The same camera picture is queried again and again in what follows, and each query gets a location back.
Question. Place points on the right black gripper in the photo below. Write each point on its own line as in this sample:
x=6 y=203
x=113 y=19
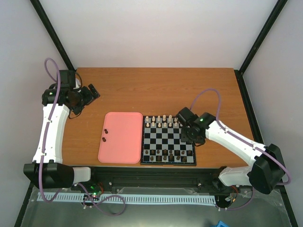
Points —
x=184 y=138

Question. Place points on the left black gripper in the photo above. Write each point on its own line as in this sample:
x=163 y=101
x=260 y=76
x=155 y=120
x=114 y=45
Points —
x=77 y=109

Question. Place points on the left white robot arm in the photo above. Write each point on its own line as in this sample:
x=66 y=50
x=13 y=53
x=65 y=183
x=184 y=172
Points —
x=47 y=170

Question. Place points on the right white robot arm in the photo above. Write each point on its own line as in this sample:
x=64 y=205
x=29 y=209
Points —
x=265 y=166

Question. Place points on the black white chess board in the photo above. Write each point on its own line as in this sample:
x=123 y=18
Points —
x=154 y=138

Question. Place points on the pink plastic tray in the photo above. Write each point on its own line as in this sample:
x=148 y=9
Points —
x=124 y=138

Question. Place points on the blue object at bottom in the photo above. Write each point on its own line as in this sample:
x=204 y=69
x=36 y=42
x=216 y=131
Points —
x=220 y=224

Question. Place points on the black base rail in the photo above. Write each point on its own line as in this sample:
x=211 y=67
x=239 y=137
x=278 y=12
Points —
x=202 y=180

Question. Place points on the left black frame post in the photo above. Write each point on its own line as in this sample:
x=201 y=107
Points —
x=52 y=33

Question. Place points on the light blue cable duct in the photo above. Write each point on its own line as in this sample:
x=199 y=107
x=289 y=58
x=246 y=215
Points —
x=143 y=199

